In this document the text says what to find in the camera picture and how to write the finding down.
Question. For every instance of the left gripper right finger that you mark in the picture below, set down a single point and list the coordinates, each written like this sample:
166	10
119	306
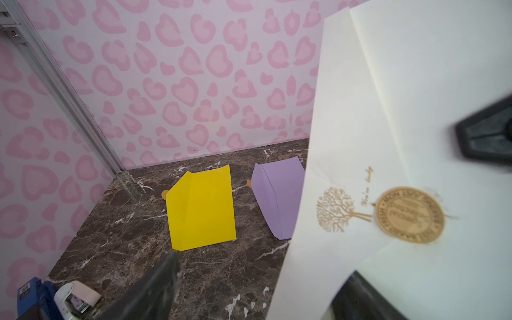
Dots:
358	299

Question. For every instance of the purple envelope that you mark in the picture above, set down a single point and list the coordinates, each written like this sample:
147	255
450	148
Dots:
277	187

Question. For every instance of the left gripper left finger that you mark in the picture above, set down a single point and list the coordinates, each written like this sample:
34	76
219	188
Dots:
150	297

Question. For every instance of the white envelope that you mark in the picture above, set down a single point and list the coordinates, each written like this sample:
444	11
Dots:
394	79

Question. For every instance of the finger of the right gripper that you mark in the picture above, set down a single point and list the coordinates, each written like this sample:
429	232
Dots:
486	135

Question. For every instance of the yellow envelope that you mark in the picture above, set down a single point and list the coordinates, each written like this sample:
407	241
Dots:
200	209

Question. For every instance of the blue stapler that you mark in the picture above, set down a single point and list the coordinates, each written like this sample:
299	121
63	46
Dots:
43	300

